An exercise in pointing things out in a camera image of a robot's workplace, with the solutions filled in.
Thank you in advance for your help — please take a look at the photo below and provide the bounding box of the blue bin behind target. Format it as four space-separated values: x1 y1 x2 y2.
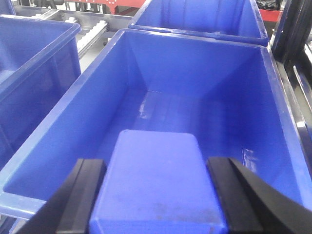
128 0 269 46

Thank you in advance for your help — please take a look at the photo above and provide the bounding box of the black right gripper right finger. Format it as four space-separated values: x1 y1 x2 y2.
206 157 312 234

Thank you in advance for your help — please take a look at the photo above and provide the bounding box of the blue bottle-shaped plastic part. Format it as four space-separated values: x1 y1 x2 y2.
89 130 228 234

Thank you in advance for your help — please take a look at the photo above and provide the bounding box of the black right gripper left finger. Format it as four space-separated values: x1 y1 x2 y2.
17 158 106 234

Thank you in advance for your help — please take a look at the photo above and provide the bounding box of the blue bin left of target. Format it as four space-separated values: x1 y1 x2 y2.
0 15 80 166

